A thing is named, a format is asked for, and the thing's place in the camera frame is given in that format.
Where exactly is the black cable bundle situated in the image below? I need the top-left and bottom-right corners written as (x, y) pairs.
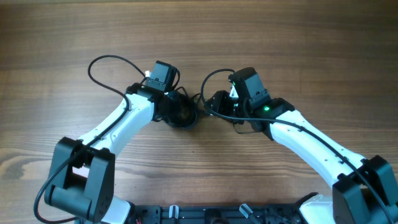
top-left (161, 86), bottom-right (215, 130)

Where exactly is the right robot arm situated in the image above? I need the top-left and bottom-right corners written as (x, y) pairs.
top-left (202, 67), bottom-right (397, 223)

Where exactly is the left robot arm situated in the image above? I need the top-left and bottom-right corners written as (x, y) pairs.
top-left (34, 61), bottom-right (197, 223)

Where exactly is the right camera black cable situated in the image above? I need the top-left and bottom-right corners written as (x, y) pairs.
top-left (200, 68), bottom-right (396, 224)

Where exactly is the camera black cable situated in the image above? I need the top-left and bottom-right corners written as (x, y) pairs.
top-left (200, 68), bottom-right (396, 224)
top-left (32, 54), bottom-right (147, 224)

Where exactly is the left camera black cable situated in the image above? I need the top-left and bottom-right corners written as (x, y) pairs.
top-left (32, 54), bottom-right (147, 224)

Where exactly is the left white rail clip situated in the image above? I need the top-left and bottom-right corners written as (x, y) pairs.
top-left (169, 205), bottom-right (180, 220)

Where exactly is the white rail clip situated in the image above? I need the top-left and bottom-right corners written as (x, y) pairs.
top-left (169, 205), bottom-right (180, 220)
top-left (239, 203), bottom-right (253, 219)

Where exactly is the right white rail clip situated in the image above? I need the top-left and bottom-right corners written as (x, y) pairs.
top-left (239, 203), bottom-right (253, 219)

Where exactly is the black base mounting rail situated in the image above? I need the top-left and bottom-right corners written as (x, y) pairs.
top-left (74, 203), bottom-right (312, 224)

